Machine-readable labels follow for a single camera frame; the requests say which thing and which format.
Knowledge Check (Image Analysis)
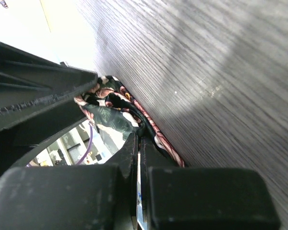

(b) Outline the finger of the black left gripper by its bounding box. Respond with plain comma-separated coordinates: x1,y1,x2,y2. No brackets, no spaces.
0,42,98,177

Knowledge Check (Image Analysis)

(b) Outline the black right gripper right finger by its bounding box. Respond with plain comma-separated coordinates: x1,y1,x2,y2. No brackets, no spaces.
140,138,280,230

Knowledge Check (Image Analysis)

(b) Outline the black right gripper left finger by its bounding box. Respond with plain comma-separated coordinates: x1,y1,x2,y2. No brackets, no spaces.
0,134,138,230

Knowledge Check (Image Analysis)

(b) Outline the floral rose necktie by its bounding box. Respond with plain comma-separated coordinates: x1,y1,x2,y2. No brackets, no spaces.
73,75,185,167

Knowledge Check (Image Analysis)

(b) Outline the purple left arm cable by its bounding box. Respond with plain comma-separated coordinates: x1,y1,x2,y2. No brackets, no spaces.
26,121,95,168

